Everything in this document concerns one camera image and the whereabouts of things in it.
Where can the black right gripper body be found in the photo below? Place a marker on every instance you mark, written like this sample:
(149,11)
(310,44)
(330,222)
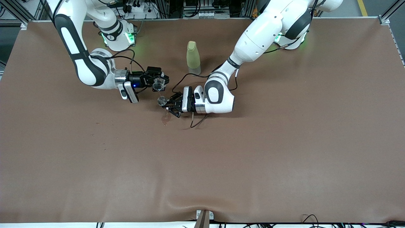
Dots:
(138,79)

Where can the clear glass beaker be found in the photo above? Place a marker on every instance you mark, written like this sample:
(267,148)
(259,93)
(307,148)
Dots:
(158,85)

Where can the steel double jigger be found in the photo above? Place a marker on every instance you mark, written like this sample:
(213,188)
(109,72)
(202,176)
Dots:
(162,100)

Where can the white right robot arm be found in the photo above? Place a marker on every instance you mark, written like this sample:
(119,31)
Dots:
(91,69)

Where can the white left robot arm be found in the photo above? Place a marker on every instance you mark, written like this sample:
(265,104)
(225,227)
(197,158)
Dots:
(256,38)

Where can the wet liquid spill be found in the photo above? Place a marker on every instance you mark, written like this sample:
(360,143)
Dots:
(165,118)

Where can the green sleeved glass bottle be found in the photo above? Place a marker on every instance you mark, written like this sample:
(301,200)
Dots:
(193,57)

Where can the white power strip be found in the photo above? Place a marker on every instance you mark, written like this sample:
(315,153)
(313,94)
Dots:
(139,9)

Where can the white connector strip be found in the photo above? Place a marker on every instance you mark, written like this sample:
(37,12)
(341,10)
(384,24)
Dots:
(208,14)

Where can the grey metal table bracket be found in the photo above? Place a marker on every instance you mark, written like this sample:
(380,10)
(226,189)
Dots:
(204,218)

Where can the aluminium frame rail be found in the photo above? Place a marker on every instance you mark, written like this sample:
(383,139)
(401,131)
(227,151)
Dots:
(390,12)
(15,12)

